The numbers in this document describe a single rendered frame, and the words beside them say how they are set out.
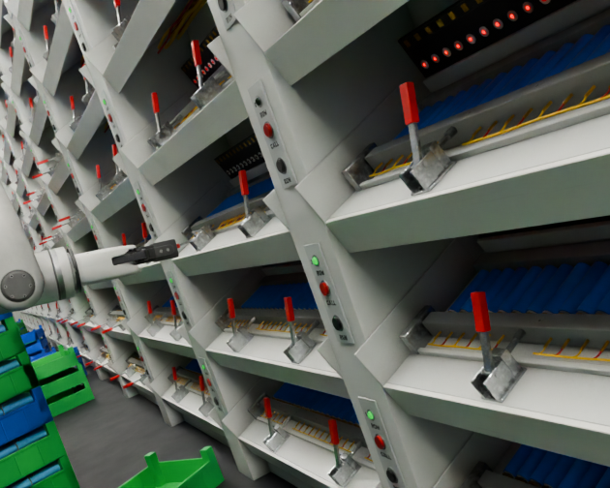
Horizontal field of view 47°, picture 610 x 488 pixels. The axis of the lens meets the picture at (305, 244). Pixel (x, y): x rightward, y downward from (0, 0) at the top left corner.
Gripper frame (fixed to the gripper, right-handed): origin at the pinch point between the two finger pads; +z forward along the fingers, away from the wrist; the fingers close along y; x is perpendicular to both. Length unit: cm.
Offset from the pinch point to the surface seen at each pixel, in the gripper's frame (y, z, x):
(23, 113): -158, -2, 64
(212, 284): -18.0, 12.4, -8.4
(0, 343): -41, -28, -11
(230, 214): 7.9, 10.6, 3.4
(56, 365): -188, -9, -33
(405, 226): 66, 7, -4
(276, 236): 37.7, 5.5, -2.1
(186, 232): -15.9, 9.0, 2.8
